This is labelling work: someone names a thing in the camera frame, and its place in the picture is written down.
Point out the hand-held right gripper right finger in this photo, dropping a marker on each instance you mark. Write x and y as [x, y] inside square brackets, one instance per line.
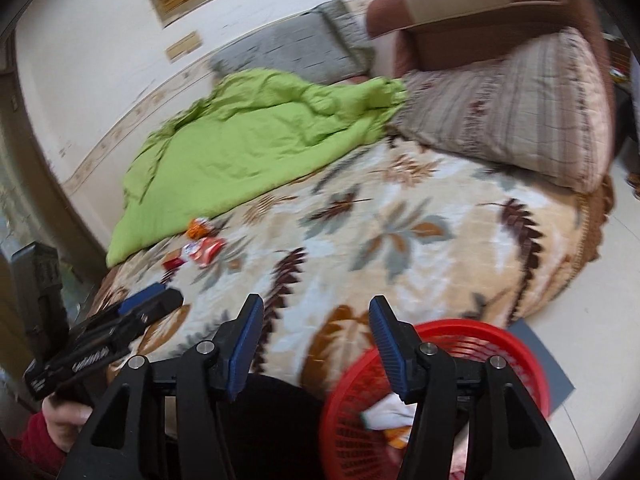
[387, 350]

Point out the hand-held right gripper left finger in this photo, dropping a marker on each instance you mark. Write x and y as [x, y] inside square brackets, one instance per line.
[247, 345]

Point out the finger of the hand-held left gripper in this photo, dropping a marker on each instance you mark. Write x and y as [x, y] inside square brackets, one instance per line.
[160, 302]
[142, 295]

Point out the white tissue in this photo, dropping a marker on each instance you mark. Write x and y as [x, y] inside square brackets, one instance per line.
[390, 410]

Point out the red plastic basket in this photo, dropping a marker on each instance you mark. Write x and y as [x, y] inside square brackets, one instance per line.
[465, 331]

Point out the person's left forearm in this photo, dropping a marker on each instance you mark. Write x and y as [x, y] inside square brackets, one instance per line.
[35, 450]

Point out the person's left hand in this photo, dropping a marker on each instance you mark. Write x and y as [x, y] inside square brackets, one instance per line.
[65, 420]

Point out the small red packet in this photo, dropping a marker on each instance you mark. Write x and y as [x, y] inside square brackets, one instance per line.
[172, 262]

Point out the red and white wrapper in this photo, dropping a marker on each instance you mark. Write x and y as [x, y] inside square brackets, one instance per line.
[205, 252]

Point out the orange snack wrapper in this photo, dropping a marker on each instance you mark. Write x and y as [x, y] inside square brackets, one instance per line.
[199, 228]

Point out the green blanket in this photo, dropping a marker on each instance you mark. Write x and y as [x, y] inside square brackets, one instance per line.
[225, 160]

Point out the grey floor mat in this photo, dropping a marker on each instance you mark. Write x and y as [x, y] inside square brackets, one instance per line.
[545, 360]

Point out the striped beige pillow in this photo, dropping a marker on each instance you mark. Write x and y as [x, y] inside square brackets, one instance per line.
[510, 110]

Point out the grey pillow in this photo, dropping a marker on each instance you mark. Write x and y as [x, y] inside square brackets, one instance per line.
[290, 45]

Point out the brown padded headboard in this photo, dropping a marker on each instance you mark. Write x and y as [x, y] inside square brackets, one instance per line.
[450, 10]

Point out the small wall plaque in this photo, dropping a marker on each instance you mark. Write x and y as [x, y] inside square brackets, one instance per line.
[183, 46]

